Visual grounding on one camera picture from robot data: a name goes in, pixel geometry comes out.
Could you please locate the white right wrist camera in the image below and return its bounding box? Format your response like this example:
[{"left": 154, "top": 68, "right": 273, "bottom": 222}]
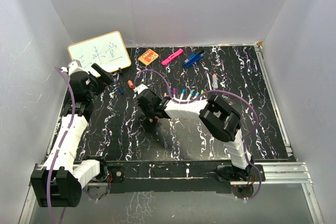
[{"left": 133, "top": 84, "right": 148, "bottom": 94}]

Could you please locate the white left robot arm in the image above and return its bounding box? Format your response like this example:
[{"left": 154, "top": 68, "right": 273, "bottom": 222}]
[{"left": 30, "top": 60, "right": 113, "bottom": 208}]

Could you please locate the pink clip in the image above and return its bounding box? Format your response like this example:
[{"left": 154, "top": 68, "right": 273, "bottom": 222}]
[{"left": 161, "top": 48, "right": 183, "bottom": 66}]

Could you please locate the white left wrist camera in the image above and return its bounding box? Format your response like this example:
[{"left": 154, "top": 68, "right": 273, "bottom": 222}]
[{"left": 61, "top": 59, "right": 89, "bottom": 76}]

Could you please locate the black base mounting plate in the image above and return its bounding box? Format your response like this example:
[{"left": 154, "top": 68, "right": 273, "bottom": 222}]
[{"left": 104, "top": 160, "right": 266, "bottom": 196}]

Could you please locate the blue stapler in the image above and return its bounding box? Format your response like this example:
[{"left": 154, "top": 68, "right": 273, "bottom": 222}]
[{"left": 183, "top": 49, "right": 204, "bottom": 68}]

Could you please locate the red orange marker pen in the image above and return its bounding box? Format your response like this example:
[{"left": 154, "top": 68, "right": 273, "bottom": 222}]
[{"left": 149, "top": 118, "right": 158, "bottom": 123}]

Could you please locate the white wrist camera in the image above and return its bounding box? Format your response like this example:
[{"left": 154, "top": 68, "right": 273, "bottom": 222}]
[
  {"left": 133, "top": 84, "right": 148, "bottom": 94},
  {"left": 61, "top": 59, "right": 89, "bottom": 76}
]

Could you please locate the thick orange highlighter pen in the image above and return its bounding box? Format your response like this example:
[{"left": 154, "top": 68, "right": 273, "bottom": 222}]
[{"left": 212, "top": 73, "right": 218, "bottom": 89}]

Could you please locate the orange highlighter cap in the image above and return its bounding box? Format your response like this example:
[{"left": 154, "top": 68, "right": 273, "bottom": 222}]
[{"left": 128, "top": 80, "right": 134, "bottom": 89}]

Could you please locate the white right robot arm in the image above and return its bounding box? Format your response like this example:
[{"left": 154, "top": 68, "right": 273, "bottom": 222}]
[{"left": 134, "top": 85, "right": 253, "bottom": 180}]

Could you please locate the small whiteboard with writing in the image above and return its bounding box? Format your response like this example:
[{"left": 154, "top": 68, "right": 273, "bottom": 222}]
[{"left": 68, "top": 31, "right": 131, "bottom": 77}]

